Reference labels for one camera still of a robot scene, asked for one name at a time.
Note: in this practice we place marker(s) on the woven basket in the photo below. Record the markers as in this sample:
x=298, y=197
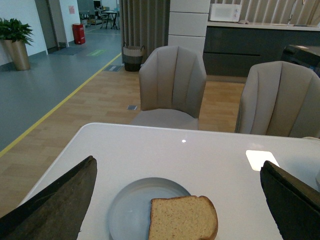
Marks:
x=132, y=57

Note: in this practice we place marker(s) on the potted green plant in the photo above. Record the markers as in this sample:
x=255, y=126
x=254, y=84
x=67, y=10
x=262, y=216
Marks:
x=15, y=36

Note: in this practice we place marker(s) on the beige chair on right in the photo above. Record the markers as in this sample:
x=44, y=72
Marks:
x=280, y=99

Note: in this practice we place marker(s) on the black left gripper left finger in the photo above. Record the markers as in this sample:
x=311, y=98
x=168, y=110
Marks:
x=56, y=212

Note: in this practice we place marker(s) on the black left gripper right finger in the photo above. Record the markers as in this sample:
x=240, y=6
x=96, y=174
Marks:
x=294, y=205

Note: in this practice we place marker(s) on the slice of brown bread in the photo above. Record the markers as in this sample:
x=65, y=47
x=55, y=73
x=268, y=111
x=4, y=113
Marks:
x=183, y=218

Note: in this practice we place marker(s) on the beige chair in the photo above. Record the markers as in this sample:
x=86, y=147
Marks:
x=280, y=99
x=171, y=82

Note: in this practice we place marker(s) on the black appliance box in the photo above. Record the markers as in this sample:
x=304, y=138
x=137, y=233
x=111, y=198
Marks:
x=307, y=56

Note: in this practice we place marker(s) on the red bin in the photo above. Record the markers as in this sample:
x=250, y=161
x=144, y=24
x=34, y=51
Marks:
x=78, y=33

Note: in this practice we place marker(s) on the beige chair on left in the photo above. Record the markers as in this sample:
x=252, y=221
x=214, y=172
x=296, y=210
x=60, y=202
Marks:
x=171, y=82

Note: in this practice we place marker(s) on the white microwave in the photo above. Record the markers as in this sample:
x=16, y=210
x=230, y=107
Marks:
x=221, y=12

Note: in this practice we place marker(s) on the dark kitchen counter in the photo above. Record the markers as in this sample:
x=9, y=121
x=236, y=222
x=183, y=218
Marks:
x=231, y=49

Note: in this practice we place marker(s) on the distant table with chairs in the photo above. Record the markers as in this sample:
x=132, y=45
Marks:
x=109, y=16

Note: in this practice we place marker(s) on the white pillar cabinet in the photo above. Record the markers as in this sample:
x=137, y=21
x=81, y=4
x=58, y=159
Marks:
x=188, y=23

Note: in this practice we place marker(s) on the grey round plate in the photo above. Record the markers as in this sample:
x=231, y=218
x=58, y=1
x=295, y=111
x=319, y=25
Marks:
x=129, y=213

